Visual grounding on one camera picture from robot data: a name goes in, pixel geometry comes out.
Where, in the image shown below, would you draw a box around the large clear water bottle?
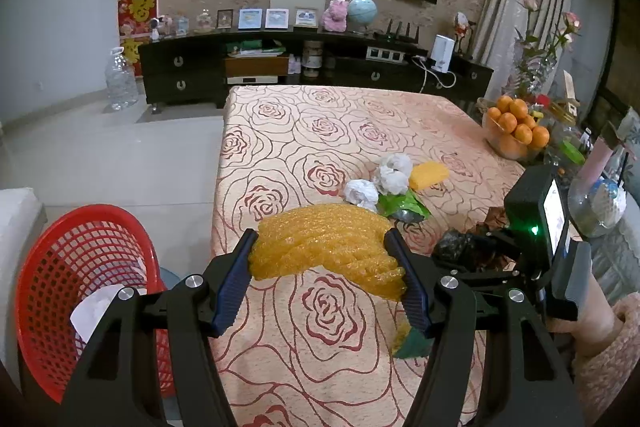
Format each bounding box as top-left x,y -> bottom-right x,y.
103,47 -> 140,112

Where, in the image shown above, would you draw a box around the brown crumpled wrapper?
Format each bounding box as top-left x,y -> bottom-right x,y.
482,206 -> 511,233

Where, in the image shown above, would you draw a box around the stacked round tins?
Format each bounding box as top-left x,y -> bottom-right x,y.
303,39 -> 323,70

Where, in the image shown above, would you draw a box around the red festive wall poster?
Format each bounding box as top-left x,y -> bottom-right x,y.
117,0 -> 158,38

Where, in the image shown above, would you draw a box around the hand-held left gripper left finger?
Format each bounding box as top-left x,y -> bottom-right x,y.
60,228 -> 258,427

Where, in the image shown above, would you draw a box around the pile of oranges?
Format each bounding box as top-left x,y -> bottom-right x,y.
486,94 -> 551,158

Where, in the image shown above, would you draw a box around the white tower device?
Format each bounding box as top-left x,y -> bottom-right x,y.
432,34 -> 455,74

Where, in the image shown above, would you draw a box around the glass fruit bowl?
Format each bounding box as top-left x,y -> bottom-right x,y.
481,111 -> 548,161

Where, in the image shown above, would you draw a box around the red white figurine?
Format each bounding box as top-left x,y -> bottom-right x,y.
454,12 -> 476,58

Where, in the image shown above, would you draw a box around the green flat package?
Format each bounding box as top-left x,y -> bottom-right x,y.
226,39 -> 288,58

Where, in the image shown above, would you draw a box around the large yellow foam net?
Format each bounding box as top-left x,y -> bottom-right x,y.
247,202 -> 408,303

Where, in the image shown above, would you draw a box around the brown wooden box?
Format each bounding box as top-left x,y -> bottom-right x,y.
224,54 -> 290,78

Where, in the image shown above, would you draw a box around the artificial pink roses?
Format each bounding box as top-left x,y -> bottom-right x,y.
507,0 -> 583,100

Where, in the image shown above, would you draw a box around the pink plush toy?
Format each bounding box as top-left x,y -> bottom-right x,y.
322,0 -> 349,32

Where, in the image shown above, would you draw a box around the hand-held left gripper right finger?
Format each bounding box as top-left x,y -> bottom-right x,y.
384,228 -> 586,427

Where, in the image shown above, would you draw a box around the blue picture frame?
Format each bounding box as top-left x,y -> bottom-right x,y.
237,8 -> 263,30

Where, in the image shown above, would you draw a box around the white paper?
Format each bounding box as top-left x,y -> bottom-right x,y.
70,284 -> 136,345

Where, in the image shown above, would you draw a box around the person's right forearm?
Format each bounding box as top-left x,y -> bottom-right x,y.
547,277 -> 636,408

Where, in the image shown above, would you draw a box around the grey patterned cloth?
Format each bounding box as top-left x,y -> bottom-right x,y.
580,227 -> 640,303

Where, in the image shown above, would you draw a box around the white set-top box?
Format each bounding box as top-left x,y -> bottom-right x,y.
226,75 -> 281,85

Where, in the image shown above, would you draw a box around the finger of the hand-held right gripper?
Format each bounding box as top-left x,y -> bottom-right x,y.
480,226 -> 514,259
472,256 -> 539,286

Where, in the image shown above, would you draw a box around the round glass jar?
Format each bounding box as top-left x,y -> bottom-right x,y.
567,177 -> 628,238

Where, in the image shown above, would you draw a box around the black television cabinet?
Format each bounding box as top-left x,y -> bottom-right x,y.
137,29 -> 495,108

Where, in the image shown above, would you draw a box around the black wifi router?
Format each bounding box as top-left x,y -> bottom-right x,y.
374,21 -> 422,42

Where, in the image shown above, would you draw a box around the pale blue globe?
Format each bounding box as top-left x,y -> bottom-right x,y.
346,0 -> 378,35

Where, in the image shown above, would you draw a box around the white power cable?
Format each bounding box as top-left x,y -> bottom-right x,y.
412,54 -> 458,94

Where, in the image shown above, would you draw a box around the green yellow snack wrapper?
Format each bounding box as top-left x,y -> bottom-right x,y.
391,321 -> 435,360

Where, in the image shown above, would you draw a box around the white socket panel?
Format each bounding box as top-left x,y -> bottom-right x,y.
366,47 -> 413,62

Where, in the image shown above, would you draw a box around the red plastic mesh basket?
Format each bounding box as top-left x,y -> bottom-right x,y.
15,204 -> 173,403

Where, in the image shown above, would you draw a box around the small orange foam piece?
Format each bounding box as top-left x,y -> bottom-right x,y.
409,161 -> 450,192

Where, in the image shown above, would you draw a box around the black wrapper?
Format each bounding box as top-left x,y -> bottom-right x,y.
432,228 -> 483,269

